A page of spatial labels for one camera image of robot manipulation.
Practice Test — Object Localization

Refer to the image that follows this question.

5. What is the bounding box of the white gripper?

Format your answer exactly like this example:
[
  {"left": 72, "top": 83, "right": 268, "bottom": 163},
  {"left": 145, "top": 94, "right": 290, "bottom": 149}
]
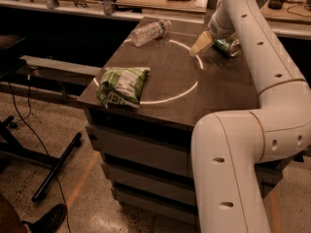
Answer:
[{"left": 190, "top": 4, "right": 234, "bottom": 56}]

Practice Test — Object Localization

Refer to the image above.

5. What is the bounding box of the green soda can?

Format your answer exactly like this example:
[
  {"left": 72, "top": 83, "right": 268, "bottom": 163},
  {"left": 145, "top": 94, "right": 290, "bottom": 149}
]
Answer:
[{"left": 213, "top": 36, "right": 241, "bottom": 57}]

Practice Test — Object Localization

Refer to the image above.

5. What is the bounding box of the grey metal bench rail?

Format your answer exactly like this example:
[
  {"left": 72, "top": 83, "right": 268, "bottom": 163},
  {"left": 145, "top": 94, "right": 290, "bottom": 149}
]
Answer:
[{"left": 17, "top": 55, "right": 100, "bottom": 86}]

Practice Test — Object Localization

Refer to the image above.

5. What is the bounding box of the green chip bag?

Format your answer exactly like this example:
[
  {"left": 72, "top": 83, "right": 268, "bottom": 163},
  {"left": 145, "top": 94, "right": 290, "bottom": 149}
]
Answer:
[{"left": 96, "top": 67, "right": 150, "bottom": 108}]

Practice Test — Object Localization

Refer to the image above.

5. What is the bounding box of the black floor cable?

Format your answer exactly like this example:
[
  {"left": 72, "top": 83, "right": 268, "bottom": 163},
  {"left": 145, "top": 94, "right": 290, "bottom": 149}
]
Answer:
[{"left": 7, "top": 75, "right": 73, "bottom": 233}]

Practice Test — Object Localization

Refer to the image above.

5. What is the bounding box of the black shoe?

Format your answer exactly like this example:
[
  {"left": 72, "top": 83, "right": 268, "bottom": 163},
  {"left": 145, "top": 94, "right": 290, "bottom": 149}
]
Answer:
[{"left": 22, "top": 204, "right": 67, "bottom": 233}]

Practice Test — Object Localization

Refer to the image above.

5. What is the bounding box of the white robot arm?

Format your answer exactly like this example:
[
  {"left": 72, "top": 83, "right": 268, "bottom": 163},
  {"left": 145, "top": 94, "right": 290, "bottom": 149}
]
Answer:
[{"left": 191, "top": 0, "right": 311, "bottom": 233}]

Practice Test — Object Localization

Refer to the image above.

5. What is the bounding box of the black round cup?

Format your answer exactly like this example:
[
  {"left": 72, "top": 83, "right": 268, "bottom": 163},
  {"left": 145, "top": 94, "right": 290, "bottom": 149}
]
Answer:
[{"left": 268, "top": 0, "right": 285, "bottom": 10}]

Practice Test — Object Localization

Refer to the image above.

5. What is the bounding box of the clear plastic water bottle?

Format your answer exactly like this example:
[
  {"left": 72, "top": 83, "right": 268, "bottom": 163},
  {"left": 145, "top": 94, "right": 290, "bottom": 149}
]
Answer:
[{"left": 130, "top": 19, "right": 171, "bottom": 47}]

